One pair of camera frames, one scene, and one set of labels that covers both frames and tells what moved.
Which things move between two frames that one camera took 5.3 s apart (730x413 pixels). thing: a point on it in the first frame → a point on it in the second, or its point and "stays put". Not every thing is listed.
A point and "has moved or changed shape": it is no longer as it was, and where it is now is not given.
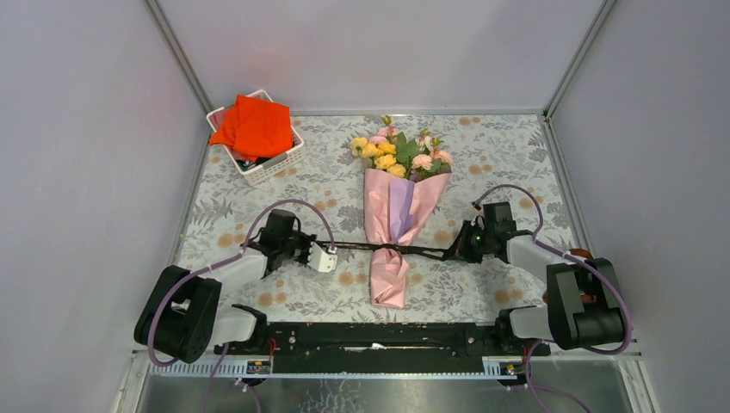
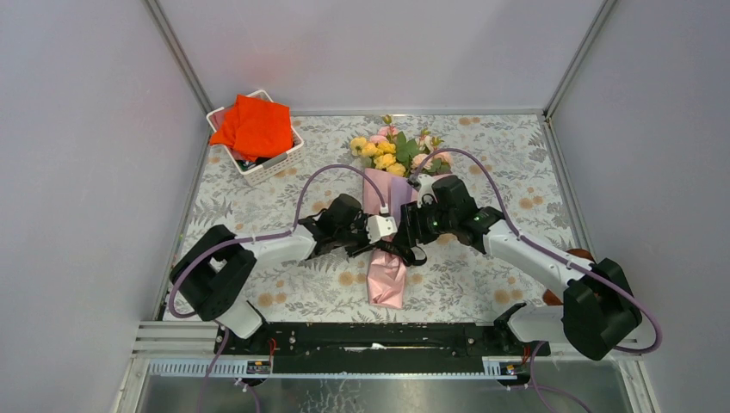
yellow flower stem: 381,154 stays put
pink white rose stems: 429,159 stays put
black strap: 452,255 has moved or changed shape
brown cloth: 586,254 stays put
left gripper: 307,239 → 365,245
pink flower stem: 386,133 stays put
